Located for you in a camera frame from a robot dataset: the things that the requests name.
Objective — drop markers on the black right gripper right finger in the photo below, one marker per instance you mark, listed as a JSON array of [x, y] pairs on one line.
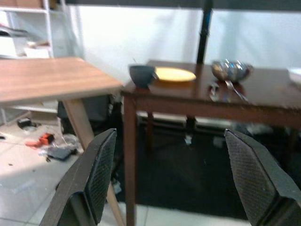
[[258, 183]]

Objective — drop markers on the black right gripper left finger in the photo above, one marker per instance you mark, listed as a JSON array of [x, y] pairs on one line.
[[94, 176]]

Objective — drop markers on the purple cup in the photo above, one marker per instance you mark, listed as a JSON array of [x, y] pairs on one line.
[[141, 75]]

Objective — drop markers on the white bowl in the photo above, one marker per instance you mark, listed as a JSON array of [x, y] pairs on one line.
[[295, 74]]

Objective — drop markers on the orange tool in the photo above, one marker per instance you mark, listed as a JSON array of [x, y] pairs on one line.
[[43, 139]]

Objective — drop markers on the small black device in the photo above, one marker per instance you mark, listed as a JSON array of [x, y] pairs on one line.
[[24, 123]]

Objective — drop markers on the dark wood table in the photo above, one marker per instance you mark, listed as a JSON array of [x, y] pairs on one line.
[[258, 94]]

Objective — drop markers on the steel fork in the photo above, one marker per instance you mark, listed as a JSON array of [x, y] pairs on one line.
[[236, 91]]

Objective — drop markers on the steel spoon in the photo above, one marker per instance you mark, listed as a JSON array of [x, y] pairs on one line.
[[214, 90]]

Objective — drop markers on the light wood table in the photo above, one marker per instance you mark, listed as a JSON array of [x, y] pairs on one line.
[[47, 77]]

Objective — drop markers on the steel bowl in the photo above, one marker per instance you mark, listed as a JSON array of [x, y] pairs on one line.
[[231, 71]]

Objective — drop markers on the yellow plate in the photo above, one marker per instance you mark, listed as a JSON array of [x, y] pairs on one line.
[[175, 75]]

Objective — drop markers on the white shelf unit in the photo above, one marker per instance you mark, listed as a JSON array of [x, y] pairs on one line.
[[48, 28]]

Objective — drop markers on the black pole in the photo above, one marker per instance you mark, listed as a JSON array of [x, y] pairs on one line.
[[204, 35]]

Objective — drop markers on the cardboard box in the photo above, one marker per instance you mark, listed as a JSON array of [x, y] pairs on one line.
[[28, 2]]

